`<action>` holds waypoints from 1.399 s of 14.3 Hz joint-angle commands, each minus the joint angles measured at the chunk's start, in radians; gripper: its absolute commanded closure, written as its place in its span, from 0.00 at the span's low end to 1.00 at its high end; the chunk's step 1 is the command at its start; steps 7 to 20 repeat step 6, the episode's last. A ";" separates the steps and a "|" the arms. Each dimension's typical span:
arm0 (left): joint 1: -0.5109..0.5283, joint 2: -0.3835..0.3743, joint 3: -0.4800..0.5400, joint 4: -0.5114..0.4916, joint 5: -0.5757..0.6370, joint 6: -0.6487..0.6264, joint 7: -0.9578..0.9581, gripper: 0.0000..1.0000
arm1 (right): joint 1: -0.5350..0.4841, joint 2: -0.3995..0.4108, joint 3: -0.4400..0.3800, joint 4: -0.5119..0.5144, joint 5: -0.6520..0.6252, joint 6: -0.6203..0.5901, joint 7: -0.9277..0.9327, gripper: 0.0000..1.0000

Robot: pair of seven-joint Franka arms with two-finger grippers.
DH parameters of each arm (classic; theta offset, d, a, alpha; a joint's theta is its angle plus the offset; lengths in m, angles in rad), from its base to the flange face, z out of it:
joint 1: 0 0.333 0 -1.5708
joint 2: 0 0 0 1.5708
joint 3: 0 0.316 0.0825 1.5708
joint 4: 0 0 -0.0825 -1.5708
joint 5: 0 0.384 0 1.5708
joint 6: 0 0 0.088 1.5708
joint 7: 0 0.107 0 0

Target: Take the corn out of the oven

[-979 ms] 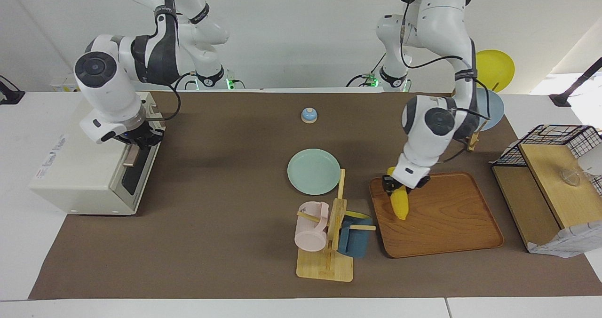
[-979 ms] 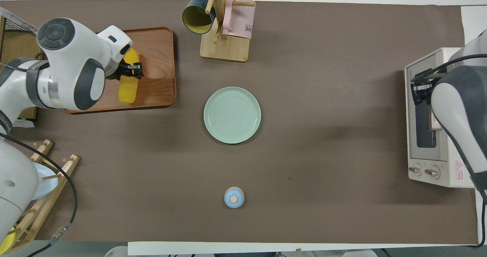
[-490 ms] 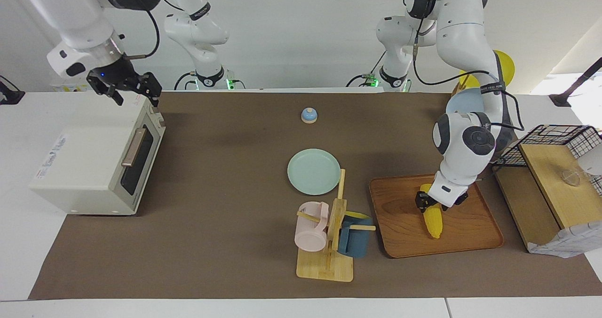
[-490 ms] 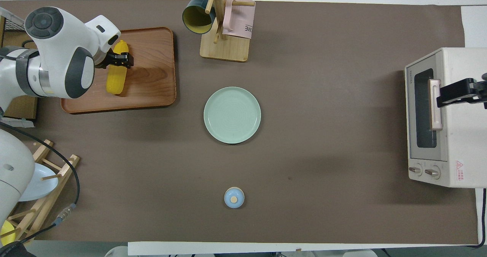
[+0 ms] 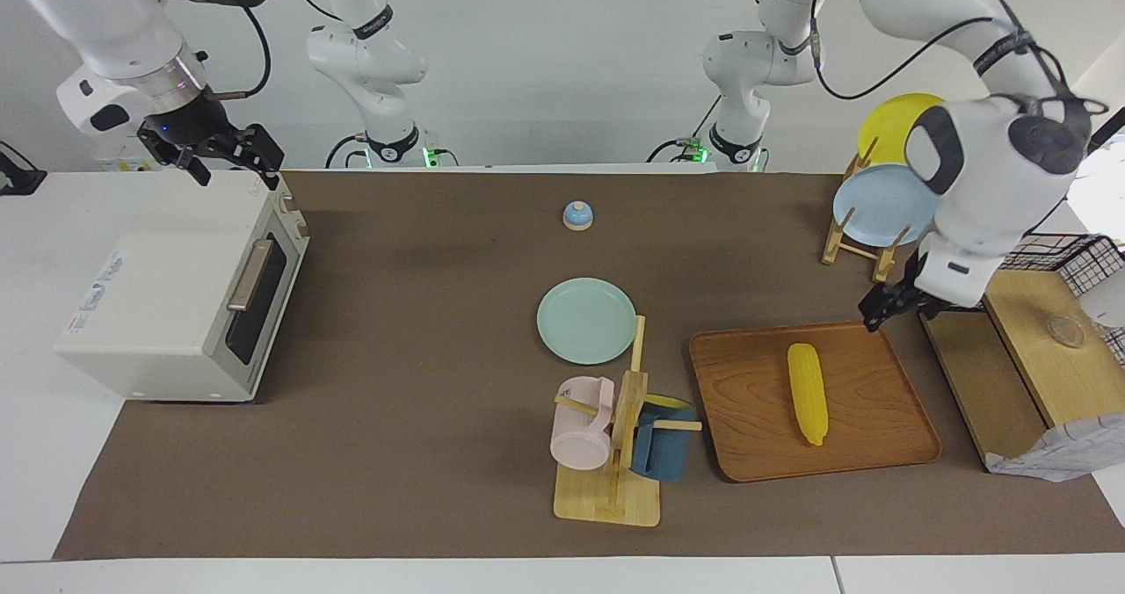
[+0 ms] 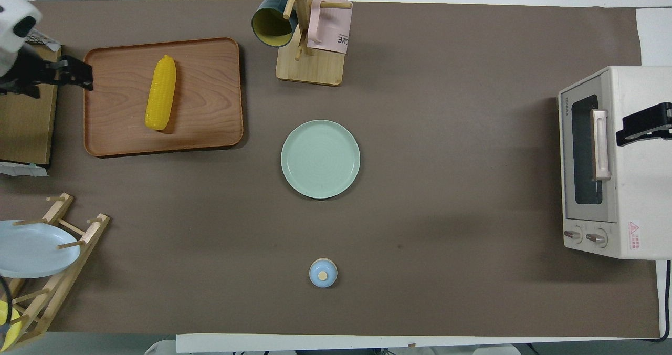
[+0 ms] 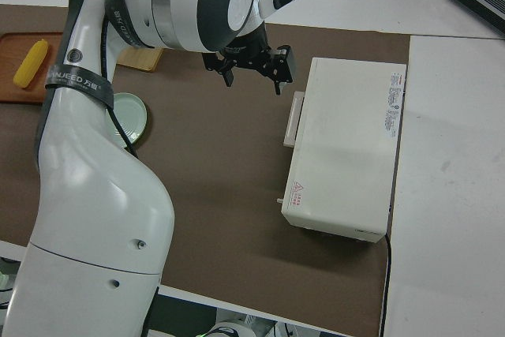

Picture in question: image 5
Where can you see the wooden serving tray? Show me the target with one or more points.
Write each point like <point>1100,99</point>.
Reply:
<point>879,418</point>

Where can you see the clear glass cup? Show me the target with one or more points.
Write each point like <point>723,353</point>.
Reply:
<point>1066,330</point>

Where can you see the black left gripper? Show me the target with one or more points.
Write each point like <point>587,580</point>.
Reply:
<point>905,291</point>

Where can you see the white plastic sheet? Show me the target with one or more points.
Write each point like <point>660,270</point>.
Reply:
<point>1063,453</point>

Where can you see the beige oven knob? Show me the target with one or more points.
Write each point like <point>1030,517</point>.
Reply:
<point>286,199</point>
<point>297,222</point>

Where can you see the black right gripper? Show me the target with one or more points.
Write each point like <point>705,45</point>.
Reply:
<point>206,137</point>

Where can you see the black stand leg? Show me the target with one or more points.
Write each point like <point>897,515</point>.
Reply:
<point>1112,124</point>

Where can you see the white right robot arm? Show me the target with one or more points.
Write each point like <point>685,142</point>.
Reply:
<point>105,23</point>

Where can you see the light blue plate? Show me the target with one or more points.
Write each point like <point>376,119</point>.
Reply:
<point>879,207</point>

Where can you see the light green plate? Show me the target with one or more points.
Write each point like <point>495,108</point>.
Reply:
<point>584,322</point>

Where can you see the black clamp mount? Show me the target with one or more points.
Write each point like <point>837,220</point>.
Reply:
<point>18,177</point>

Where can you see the blue call bell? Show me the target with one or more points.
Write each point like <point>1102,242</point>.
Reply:
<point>577,215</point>

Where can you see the cream toaster oven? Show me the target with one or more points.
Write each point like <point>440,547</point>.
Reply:
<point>158,295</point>

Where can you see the white box with yellow labels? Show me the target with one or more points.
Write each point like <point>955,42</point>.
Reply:
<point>119,162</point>

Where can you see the yellow plate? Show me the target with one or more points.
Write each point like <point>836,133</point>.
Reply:
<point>888,133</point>

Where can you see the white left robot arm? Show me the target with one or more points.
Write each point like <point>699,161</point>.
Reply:
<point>976,181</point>

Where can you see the pink mug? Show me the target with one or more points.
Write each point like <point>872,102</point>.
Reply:
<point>580,440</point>

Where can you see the wooden mug tree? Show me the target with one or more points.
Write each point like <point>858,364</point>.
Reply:
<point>606,497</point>

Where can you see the brown table mat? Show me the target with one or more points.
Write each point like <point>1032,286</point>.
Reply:
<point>439,453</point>

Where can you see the dark teal mug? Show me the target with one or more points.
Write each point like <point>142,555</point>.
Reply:
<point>664,449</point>

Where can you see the yellow corn cob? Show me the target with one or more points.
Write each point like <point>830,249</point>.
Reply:
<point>807,392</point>

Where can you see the wooden dish rack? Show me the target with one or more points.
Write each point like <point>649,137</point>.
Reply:
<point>835,247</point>

